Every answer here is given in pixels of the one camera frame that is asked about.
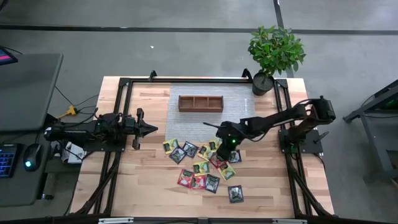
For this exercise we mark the dark metal table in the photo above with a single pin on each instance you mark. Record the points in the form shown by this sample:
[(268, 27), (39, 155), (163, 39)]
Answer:
[(367, 107)]

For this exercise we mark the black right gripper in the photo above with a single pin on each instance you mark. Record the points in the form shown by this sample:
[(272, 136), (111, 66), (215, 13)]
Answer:
[(228, 135)]

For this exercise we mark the black backlit keyboard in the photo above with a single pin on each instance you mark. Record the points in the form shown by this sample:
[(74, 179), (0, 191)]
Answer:
[(7, 160)]

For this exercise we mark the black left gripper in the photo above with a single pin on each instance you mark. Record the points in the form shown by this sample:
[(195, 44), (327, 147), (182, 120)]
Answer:
[(138, 129)]

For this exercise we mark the screen with pink bar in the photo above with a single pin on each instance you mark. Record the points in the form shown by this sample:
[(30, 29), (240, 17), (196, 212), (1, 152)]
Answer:
[(6, 57)]

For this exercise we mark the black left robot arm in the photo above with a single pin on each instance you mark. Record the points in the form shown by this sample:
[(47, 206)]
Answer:
[(77, 132)]

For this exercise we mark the wooden three-compartment tray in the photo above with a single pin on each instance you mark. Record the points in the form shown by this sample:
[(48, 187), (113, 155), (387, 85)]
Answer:
[(200, 109)]

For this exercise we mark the white printed box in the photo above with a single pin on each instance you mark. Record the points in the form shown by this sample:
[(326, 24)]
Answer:
[(76, 155)]

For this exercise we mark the red strawberry tea packet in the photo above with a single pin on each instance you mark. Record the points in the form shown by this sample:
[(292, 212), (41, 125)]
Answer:
[(185, 178), (198, 182), (214, 162)]

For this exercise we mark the yellow power splitter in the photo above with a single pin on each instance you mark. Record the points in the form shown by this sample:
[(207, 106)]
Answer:
[(72, 110)]

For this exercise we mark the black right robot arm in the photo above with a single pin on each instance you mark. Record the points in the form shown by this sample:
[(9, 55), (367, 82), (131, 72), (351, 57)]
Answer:
[(273, 118)]

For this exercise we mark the grey woven placemat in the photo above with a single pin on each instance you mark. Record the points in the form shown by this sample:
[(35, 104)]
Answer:
[(186, 124)]

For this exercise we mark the green potted plant black pot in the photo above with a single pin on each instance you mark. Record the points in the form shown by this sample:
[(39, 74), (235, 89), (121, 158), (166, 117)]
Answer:
[(273, 49)]

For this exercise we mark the black computer mouse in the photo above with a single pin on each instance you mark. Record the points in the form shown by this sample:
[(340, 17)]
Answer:
[(32, 155)]

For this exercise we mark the grey computer desk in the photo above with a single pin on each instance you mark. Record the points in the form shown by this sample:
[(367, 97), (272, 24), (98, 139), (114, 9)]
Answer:
[(28, 93)]

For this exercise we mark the foil packets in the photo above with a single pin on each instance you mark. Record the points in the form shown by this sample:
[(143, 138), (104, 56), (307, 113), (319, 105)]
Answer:
[(177, 155)]

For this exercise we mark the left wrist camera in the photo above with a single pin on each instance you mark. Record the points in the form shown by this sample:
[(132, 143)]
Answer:
[(130, 120)]

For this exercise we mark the silver aluminium bracket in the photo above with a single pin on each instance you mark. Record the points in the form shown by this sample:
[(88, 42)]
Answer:
[(289, 221), (115, 220)]

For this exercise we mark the black metal table frame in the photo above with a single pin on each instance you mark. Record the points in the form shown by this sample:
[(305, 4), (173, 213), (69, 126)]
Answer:
[(186, 81)]

